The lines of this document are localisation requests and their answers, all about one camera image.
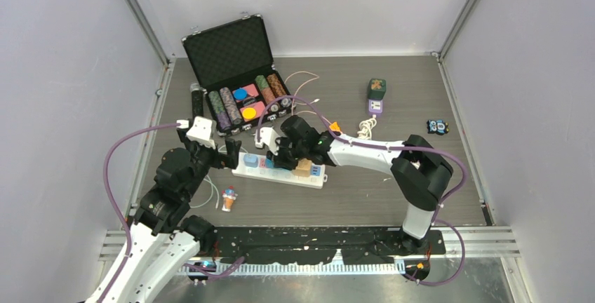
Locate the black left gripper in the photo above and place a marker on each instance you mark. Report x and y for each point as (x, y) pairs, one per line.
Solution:
(229, 159)

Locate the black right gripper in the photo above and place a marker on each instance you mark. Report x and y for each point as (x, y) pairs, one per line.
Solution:
(279, 160)

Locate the beige cube socket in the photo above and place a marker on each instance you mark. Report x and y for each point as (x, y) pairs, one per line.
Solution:
(303, 168)

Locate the dark green cube socket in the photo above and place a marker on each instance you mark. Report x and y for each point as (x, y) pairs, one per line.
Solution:
(376, 89)

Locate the light blue charger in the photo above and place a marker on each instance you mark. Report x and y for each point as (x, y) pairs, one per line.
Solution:
(251, 160)

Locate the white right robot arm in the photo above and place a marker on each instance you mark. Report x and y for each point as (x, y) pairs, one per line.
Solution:
(421, 175)

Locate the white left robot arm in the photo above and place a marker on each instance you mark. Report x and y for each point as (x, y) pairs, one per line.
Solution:
(162, 236)

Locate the long white colourful power strip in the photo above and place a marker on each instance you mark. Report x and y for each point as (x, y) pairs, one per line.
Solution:
(316, 180)

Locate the ice cream toy figure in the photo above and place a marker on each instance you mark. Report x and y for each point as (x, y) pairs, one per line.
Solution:
(229, 196)

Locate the yellow plastic block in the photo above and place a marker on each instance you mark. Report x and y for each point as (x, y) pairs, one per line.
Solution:
(335, 127)

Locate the black poker chip case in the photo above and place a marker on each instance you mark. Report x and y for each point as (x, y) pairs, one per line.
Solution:
(234, 65)

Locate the purple power strip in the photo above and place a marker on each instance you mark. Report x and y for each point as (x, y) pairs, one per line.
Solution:
(375, 107)

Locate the small blue black toy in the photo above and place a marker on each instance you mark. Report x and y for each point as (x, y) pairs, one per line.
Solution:
(437, 127)

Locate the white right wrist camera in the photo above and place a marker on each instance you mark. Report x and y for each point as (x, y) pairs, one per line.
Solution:
(267, 137)

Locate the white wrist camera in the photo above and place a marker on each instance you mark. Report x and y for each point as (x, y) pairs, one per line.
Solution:
(267, 137)
(199, 130)

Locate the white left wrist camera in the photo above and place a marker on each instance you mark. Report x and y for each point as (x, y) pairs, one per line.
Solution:
(199, 130)

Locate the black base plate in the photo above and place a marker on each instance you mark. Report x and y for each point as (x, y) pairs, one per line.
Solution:
(317, 245)

